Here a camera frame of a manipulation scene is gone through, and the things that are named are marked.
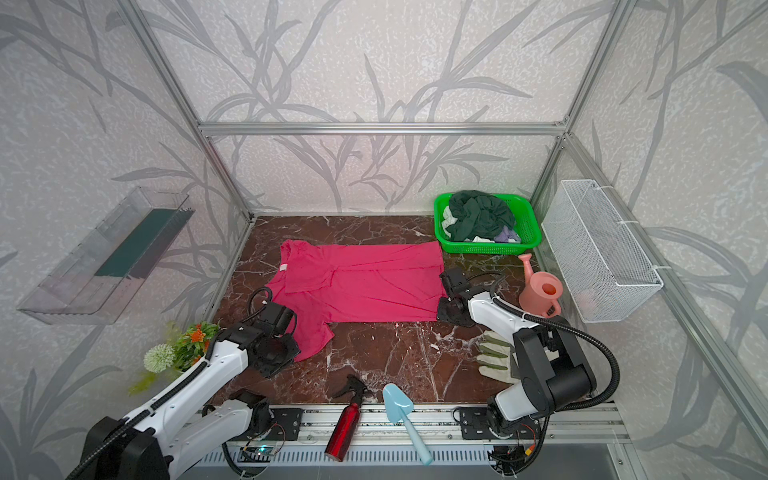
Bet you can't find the magenta t-shirt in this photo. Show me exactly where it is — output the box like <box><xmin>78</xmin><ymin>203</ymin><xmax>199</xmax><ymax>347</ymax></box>
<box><xmin>267</xmin><ymin>240</ymin><xmax>444</xmax><ymax>362</ymax></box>

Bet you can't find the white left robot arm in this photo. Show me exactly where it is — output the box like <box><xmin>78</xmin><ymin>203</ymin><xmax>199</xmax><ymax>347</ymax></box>
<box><xmin>69</xmin><ymin>302</ymin><xmax>299</xmax><ymax>479</ymax></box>

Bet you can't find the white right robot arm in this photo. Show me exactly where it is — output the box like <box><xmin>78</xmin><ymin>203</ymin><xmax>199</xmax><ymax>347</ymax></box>
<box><xmin>437</xmin><ymin>268</ymin><xmax>596</xmax><ymax>431</ymax></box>

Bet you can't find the white green gardening glove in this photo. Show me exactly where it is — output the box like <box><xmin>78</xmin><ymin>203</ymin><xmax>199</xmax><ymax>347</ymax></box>
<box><xmin>475</xmin><ymin>330</ymin><xmax>520</xmax><ymax>384</ymax></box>

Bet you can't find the pink watering can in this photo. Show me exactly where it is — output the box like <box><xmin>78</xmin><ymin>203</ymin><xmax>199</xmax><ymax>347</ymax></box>
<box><xmin>518</xmin><ymin>254</ymin><xmax>564</xmax><ymax>318</ymax></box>

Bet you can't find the artificial flower bouquet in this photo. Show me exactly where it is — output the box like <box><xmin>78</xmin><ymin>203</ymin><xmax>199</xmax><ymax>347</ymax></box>
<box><xmin>127</xmin><ymin>322</ymin><xmax>221</xmax><ymax>396</ymax></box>

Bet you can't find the white garment in basket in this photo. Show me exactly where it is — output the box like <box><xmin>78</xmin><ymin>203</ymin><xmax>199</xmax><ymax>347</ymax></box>
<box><xmin>441</xmin><ymin>206</ymin><xmax>457</xmax><ymax>239</ymax></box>

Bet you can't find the lavender garment in basket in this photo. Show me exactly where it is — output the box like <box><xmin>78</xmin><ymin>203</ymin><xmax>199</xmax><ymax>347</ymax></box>
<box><xmin>494</xmin><ymin>225</ymin><xmax>521</xmax><ymax>244</ymax></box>

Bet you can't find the dark green t-shirt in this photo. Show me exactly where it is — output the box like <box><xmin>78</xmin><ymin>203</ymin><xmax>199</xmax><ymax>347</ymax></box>
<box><xmin>449</xmin><ymin>190</ymin><xmax>516</xmax><ymax>242</ymax></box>

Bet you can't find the light blue garden trowel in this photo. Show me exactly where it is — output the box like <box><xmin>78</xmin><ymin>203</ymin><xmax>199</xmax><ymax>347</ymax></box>
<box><xmin>382</xmin><ymin>383</ymin><xmax>434</xmax><ymax>466</ymax></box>

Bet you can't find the red spray bottle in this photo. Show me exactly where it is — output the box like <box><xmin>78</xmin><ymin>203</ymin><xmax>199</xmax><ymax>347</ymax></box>
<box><xmin>324</xmin><ymin>374</ymin><xmax>369</xmax><ymax>462</ymax></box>

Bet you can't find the green plastic laundry basket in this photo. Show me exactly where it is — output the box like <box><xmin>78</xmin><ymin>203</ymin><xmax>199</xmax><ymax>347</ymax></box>
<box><xmin>433</xmin><ymin>193</ymin><xmax>542</xmax><ymax>255</ymax></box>

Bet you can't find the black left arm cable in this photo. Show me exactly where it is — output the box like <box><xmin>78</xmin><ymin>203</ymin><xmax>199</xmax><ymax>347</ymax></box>
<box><xmin>65</xmin><ymin>286</ymin><xmax>298</xmax><ymax>480</ymax></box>

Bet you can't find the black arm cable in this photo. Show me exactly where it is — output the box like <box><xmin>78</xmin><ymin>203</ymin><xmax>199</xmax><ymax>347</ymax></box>
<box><xmin>65</xmin><ymin>286</ymin><xmax>298</xmax><ymax>480</ymax></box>
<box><xmin>467</xmin><ymin>271</ymin><xmax>621</xmax><ymax>412</ymax></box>

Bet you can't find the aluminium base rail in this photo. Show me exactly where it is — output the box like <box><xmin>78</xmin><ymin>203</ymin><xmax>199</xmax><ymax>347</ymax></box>
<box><xmin>200</xmin><ymin>403</ymin><xmax>631</xmax><ymax>469</ymax></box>

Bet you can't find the white wire mesh basket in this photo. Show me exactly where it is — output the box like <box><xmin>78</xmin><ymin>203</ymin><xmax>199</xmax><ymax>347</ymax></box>
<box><xmin>542</xmin><ymin>179</ymin><xmax>664</xmax><ymax>323</ymax></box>

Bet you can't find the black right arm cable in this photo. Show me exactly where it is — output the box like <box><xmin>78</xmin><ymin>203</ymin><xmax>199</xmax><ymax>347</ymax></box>
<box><xmin>467</xmin><ymin>271</ymin><xmax>621</xmax><ymax>412</ymax></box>

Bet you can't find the clear plastic wall shelf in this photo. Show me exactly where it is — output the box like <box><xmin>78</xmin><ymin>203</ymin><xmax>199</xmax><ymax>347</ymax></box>
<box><xmin>17</xmin><ymin>187</ymin><xmax>195</xmax><ymax>325</ymax></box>

